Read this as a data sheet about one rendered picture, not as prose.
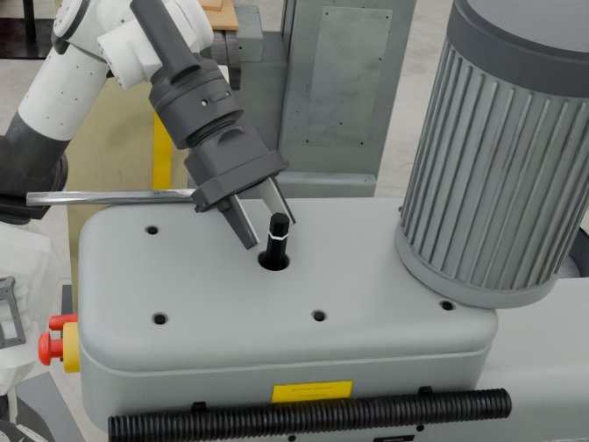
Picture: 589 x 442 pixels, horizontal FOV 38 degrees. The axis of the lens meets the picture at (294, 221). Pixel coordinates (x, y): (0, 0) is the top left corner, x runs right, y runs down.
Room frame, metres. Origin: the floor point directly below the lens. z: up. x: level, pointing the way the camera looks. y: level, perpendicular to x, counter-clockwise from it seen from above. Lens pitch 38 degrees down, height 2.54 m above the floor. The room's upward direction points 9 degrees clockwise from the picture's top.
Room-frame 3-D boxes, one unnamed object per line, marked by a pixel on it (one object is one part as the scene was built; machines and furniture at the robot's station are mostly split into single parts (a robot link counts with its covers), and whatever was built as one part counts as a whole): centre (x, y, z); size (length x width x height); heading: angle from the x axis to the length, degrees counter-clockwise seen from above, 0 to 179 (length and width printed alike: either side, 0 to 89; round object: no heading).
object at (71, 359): (0.68, 0.24, 1.76); 0.06 x 0.02 x 0.06; 16
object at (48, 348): (0.67, 0.26, 1.76); 0.04 x 0.03 x 0.04; 16
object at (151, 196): (0.81, 0.20, 1.89); 0.24 x 0.04 x 0.01; 106
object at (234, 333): (0.74, 0.00, 1.81); 0.47 x 0.26 x 0.16; 106
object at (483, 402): (0.61, -0.06, 1.79); 0.45 x 0.04 x 0.04; 106
